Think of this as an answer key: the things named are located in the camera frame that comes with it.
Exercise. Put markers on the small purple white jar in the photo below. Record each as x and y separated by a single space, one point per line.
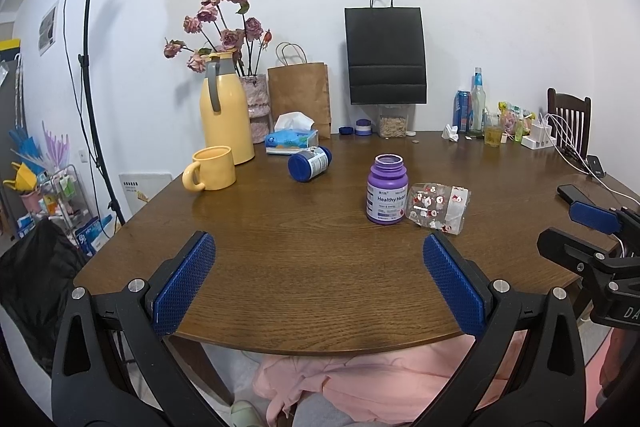
363 127

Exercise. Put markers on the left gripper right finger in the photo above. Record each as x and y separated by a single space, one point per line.
525 367

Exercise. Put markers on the white board against wall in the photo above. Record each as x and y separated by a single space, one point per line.
140 188

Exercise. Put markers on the pink artificial flowers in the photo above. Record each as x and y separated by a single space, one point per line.
225 26

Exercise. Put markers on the wire storage rack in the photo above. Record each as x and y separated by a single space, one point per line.
63 200

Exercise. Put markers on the snack packets pile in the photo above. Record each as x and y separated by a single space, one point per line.
515 121

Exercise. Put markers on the blue drink can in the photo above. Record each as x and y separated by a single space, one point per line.
462 104

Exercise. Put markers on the black bag on floor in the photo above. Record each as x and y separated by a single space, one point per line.
37 276

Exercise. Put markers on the pink clothing on lap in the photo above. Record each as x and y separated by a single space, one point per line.
392 387

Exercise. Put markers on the black paper bag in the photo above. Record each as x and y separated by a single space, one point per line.
385 51

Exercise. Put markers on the dark wooden chair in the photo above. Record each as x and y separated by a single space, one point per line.
570 119

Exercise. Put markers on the blue tissue box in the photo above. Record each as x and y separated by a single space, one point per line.
292 133

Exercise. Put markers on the yellow thermos jug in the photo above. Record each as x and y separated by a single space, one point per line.
224 108

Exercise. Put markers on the yellow ceramic mug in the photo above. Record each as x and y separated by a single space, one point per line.
211 169

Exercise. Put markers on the clear jar with grains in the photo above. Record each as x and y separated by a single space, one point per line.
393 121

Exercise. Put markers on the brown paper bag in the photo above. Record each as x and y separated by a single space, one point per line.
297 85

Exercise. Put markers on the blue pill bottle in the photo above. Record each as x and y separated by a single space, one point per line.
307 164

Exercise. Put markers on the glass of yellow drink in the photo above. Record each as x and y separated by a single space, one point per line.
493 130

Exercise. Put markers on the purple pill bottle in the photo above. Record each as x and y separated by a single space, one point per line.
387 189

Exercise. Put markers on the crumpled white tissue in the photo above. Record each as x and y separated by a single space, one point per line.
450 133

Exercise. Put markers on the white power strip charger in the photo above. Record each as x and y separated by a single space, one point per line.
539 138

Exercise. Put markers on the black smartphone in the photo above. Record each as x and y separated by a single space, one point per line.
570 193

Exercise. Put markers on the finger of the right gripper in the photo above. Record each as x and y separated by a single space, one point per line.
607 221
573 254

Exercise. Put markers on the blue bottle cap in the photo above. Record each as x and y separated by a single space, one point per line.
345 130

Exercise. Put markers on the clear glass bottle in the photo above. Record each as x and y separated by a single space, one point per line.
478 100

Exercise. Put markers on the clear patterned plastic cup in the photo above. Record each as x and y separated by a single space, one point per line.
438 207

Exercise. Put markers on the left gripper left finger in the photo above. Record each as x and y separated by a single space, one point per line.
111 364

